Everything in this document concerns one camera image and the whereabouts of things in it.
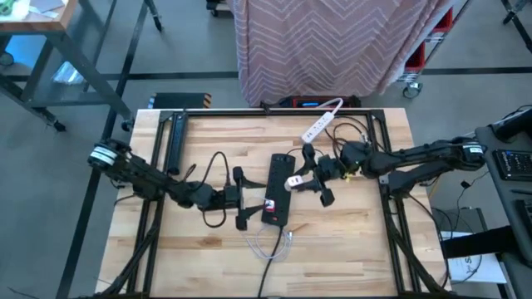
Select pale pink USB charger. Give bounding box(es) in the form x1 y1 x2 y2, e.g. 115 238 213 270
283 174 304 193

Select black keyboard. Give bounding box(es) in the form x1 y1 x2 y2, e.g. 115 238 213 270
492 148 532 183

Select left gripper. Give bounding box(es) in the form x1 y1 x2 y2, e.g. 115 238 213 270
221 165 268 232

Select black wheeled base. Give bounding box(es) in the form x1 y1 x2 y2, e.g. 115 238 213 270
206 0 234 18

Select white power strip cord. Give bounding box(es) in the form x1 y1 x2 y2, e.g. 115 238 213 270
325 97 345 116

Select red storage bin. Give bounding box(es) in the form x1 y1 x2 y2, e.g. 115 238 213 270
434 7 455 34
406 43 428 71

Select black cable with silver connector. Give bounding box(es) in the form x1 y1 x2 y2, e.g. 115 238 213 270
323 115 387 153

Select white paper sheets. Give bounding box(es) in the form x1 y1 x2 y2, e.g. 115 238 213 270
16 0 67 21

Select black aluminium table frame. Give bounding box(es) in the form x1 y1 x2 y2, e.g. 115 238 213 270
95 108 452 299

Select grey computer case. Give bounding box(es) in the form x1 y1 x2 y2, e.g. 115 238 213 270
431 206 488 233

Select metal wire shelf rack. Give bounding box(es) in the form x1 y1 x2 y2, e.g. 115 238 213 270
382 0 475 100

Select pink chevron cloth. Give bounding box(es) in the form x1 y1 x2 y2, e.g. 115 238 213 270
232 0 448 107

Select thick black power cord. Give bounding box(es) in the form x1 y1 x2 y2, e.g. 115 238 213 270
256 225 284 299

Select black yellow striped box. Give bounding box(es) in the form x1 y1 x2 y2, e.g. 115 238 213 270
148 91 213 110

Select white power strip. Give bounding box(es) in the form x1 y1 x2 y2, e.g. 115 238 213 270
301 110 336 145

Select grey desk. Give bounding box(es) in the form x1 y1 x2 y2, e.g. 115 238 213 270
475 108 532 299

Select black monitor base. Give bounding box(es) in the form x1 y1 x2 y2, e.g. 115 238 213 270
489 106 532 143

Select thin black USB cable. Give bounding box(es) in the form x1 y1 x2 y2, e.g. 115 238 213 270
285 146 329 159

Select black power strip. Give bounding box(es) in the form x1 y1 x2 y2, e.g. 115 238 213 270
260 152 297 228

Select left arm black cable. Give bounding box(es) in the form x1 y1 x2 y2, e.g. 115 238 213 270
182 151 233 229

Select red black toolbox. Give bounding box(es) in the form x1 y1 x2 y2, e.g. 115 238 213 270
259 94 362 110

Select white paper box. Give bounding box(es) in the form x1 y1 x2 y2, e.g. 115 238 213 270
440 230 509 286

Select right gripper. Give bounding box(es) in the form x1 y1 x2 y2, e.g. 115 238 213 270
293 143 349 209

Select black stand leg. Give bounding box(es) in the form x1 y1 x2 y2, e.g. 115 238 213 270
500 0 532 53
143 0 164 33

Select wooden top workbench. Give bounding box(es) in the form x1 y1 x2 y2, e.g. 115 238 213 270
0 0 135 134

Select white braided USB cable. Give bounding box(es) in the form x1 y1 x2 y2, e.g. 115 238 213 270
242 194 295 262

